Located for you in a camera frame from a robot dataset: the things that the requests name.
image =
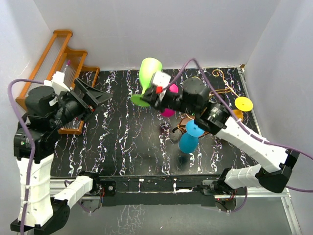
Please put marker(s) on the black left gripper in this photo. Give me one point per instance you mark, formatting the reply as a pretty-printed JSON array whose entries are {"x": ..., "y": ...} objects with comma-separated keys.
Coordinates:
[{"x": 100, "y": 96}]

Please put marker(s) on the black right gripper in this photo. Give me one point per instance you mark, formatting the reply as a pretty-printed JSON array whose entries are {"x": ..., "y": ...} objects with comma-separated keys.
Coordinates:
[{"x": 158, "y": 102}]

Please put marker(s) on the green wine glass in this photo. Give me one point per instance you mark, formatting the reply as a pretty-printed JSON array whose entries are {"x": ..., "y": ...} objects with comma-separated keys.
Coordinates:
[{"x": 148, "y": 67}]

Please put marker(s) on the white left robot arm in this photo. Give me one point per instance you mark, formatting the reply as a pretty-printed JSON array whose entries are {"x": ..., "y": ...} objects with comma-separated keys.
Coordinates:
[{"x": 39, "y": 210}]

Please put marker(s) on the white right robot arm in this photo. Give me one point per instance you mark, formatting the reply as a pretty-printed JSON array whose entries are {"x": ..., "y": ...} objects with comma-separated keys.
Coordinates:
[{"x": 274, "y": 164}]

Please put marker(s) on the pink wine glass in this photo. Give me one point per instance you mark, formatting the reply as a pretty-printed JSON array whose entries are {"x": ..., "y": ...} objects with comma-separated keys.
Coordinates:
[{"x": 168, "y": 111}]

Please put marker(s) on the blue wine glass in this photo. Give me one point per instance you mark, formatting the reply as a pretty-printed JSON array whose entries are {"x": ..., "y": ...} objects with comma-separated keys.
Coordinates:
[{"x": 190, "y": 139}]

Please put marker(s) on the orange wine glass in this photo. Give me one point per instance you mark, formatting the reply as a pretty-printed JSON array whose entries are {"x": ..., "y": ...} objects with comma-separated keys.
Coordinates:
[{"x": 242, "y": 104}]

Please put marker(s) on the pink capped marker pen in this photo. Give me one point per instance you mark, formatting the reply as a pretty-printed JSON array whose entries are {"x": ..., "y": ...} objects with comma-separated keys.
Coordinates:
[{"x": 66, "y": 66}]

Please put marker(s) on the wooden tiered shelf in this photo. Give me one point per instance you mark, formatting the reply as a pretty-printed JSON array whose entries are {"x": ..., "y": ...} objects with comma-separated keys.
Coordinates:
[{"x": 55, "y": 56}]

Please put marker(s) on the aluminium frame rail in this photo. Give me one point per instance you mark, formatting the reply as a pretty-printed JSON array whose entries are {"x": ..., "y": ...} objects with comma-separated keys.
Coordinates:
[{"x": 122, "y": 139}]

